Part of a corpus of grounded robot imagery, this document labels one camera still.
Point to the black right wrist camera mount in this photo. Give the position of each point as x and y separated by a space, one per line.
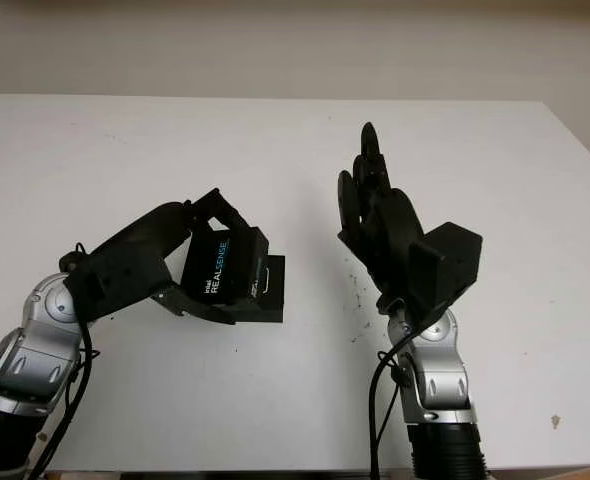
450 265

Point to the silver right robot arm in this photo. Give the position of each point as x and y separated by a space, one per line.
440 370

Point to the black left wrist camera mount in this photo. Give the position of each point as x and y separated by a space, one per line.
120 285

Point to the black RealSense box lid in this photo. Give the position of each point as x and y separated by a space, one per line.
225 265

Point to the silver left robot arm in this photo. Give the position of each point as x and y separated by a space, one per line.
25 360

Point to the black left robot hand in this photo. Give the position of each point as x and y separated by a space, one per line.
145 240

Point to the black box base with insert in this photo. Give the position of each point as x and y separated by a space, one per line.
275 300

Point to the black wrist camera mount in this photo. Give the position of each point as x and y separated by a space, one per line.
450 265
120 285

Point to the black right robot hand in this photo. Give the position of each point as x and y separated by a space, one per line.
390 225

